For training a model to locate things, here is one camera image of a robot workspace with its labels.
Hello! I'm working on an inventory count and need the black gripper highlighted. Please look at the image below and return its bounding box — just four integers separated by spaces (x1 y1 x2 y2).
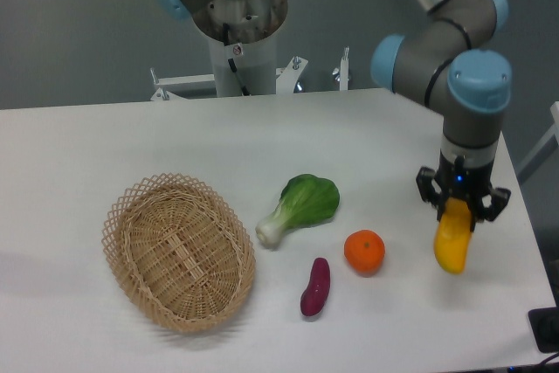
416 154 511 232

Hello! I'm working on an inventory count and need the yellow mango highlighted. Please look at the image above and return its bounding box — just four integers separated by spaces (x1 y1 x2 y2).
433 197 473 274

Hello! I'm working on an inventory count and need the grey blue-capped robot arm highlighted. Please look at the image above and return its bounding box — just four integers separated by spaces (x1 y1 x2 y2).
157 0 512 228

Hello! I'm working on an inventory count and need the orange tangerine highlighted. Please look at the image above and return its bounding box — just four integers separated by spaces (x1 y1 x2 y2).
343 230 385 275

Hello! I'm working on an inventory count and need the black device at table edge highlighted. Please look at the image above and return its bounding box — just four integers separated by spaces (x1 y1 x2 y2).
528 307 558 353

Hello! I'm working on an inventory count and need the green bok choy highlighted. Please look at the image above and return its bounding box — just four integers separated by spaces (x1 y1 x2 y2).
255 174 341 248

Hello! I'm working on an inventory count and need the purple sweet potato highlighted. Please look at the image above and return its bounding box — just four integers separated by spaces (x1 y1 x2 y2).
300 258 331 317

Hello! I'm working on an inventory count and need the woven wicker basket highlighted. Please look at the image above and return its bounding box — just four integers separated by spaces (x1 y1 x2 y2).
101 173 256 333

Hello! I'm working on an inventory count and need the white frame at right edge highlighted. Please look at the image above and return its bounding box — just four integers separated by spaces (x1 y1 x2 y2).
516 101 558 184

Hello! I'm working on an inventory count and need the white metal base frame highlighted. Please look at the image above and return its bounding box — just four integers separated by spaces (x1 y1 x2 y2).
149 46 352 101

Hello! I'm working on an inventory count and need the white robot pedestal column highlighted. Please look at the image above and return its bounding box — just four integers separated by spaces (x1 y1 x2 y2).
207 37 277 97

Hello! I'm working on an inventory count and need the black cable on pedestal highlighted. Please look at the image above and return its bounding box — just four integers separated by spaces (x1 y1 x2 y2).
222 22 251 97

